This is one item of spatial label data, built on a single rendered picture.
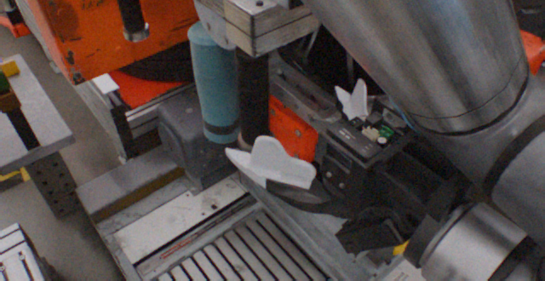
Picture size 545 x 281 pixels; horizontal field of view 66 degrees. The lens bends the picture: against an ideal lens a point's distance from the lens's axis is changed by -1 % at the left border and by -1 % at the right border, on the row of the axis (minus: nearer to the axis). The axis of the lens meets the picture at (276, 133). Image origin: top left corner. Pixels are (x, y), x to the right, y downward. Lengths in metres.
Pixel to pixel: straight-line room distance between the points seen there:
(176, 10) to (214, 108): 0.36
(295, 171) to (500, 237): 0.17
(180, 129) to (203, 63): 0.34
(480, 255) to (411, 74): 0.17
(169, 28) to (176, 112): 0.21
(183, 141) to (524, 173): 0.90
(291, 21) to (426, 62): 0.27
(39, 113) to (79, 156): 0.54
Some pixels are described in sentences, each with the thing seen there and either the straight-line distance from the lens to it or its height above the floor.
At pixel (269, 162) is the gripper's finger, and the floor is 0.85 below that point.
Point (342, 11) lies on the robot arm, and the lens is 0.16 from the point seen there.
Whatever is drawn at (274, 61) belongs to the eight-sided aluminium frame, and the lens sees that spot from 0.91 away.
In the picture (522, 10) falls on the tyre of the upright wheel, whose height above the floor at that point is 0.90.
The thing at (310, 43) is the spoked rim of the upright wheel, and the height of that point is 0.66.
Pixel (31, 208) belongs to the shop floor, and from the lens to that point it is 1.61.
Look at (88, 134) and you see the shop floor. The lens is 1.77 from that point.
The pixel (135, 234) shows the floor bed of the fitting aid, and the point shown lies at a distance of 1.32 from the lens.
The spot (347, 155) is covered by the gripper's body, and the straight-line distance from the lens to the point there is 0.33.
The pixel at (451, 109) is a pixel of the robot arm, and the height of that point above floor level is 1.00.
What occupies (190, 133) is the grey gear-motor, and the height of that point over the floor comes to 0.40.
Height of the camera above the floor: 1.14
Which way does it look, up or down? 45 degrees down
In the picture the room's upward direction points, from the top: straight up
